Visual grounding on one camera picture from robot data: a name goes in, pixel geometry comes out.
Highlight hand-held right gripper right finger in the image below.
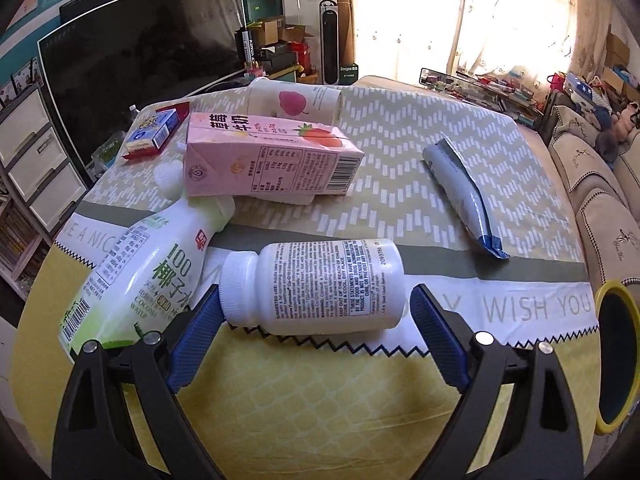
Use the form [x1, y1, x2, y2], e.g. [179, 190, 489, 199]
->
[409, 283, 585, 480]

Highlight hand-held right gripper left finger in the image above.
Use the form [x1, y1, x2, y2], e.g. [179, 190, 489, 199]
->
[51, 284, 226, 480]

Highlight green white drink bottle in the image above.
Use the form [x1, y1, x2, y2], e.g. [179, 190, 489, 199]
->
[59, 164, 237, 367]

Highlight white pill bottle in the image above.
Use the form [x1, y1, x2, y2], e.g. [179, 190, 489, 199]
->
[220, 239, 408, 336]

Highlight blue grey squeezed tube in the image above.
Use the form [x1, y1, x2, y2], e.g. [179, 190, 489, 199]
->
[422, 136, 511, 261]

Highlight black bin with yellow rim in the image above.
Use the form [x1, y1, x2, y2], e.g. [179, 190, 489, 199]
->
[594, 280, 640, 436]

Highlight pink milk carton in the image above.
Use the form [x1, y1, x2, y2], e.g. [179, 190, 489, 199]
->
[184, 111, 366, 206]

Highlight white cup with strawberry print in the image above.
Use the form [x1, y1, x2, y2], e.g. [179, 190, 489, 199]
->
[248, 77, 346, 126]

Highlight yellow grey patterned tablecloth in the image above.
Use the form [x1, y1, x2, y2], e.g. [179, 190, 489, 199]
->
[10, 76, 601, 480]

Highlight clear bag with green contents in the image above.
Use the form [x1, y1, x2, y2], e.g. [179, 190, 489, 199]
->
[91, 131, 128, 171]

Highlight blue white small box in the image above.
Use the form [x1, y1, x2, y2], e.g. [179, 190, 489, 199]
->
[122, 109, 181, 153]

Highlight beige sofa with embroidered covers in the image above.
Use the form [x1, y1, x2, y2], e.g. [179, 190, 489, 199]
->
[537, 105, 640, 301]

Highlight red flat packet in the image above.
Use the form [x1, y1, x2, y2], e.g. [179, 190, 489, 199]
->
[119, 101, 193, 162]

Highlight white plastic drawer unit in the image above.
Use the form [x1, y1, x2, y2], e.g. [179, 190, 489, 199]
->
[0, 82, 88, 233]

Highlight cluttered glass coffee table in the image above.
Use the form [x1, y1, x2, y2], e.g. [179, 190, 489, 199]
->
[419, 66, 546, 126]

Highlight blue star print cushion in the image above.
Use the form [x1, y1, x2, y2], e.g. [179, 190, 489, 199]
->
[565, 72, 596, 103]

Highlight tall black box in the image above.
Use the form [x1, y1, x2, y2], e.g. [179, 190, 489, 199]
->
[235, 30, 261, 68]

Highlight large curved television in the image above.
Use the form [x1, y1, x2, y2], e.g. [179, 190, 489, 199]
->
[37, 0, 251, 161]

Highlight red box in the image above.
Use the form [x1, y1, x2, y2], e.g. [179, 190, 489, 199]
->
[290, 40, 313, 73]

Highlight standing photo frames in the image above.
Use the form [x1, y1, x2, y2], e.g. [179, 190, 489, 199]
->
[0, 57, 41, 101]

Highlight open cardboard boxes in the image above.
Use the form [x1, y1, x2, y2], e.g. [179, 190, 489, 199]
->
[245, 17, 313, 46]

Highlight black white tower fan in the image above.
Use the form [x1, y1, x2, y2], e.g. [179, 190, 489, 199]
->
[319, 0, 342, 86]

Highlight sheer embroidered curtain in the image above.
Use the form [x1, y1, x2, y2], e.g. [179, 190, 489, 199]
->
[450, 0, 621, 91]
[340, 0, 461, 86]

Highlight stack of cardboard boxes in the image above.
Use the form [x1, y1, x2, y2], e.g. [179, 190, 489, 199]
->
[602, 30, 631, 86]

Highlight pink wall poster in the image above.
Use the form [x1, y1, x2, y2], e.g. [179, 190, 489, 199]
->
[7, 0, 41, 31]

